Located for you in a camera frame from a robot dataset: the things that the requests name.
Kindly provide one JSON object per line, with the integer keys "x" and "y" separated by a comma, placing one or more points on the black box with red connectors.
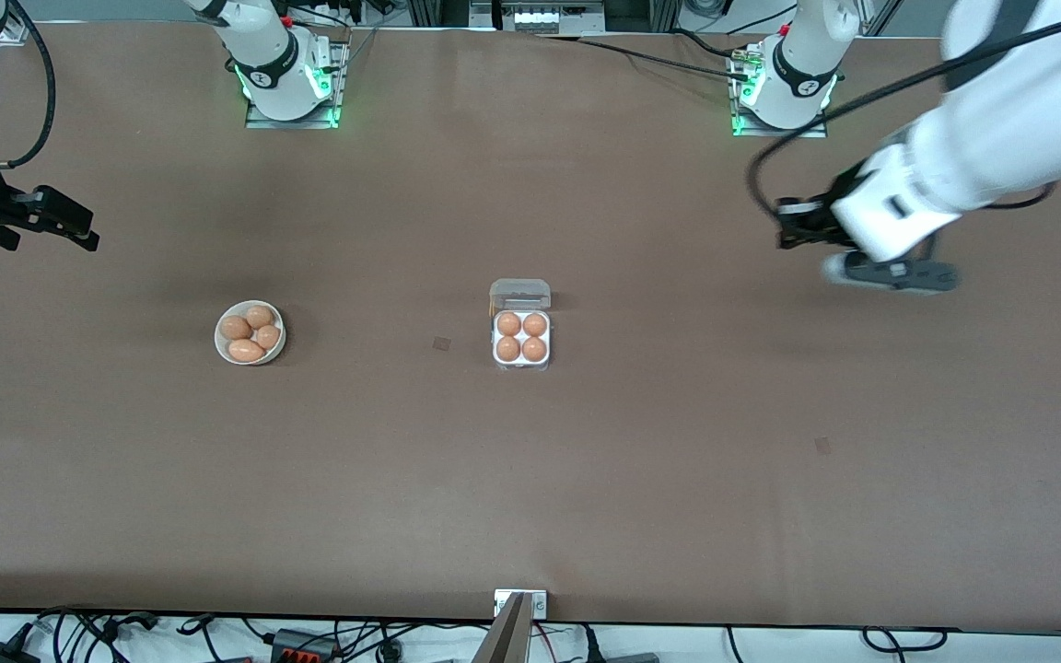
{"x": 305, "y": 649}

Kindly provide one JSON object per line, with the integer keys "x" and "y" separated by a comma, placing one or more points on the clear plastic egg carton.
{"x": 521, "y": 295}

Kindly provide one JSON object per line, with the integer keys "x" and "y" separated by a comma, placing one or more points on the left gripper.
{"x": 817, "y": 217}

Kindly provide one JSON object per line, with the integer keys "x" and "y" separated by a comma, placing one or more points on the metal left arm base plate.
{"x": 811, "y": 132}

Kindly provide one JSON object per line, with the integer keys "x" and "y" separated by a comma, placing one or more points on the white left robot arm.
{"x": 1009, "y": 129}

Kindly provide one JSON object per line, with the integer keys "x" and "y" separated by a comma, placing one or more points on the white round bowl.
{"x": 277, "y": 353}

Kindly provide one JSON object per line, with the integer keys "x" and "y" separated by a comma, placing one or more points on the black power adapter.
{"x": 1, "y": 654}

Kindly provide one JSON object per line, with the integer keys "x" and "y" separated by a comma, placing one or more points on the silver aluminium corner bracket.
{"x": 15, "y": 35}

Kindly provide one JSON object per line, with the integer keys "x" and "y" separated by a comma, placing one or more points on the grey camera pole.
{"x": 505, "y": 640}

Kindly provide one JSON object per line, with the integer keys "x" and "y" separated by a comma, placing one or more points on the grey power strip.
{"x": 540, "y": 18}

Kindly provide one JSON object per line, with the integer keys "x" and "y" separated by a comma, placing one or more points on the silver metal bracket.
{"x": 538, "y": 603}

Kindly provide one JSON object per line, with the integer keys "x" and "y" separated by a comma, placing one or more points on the brown egg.
{"x": 270, "y": 337}
{"x": 509, "y": 323}
{"x": 246, "y": 351}
{"x": 259, "y": 316}
{"x": 535, "y": 348}
{"x": 236, "y": 327}
{"x": 535, "y": 324}
{"x": 508, "y": 349}

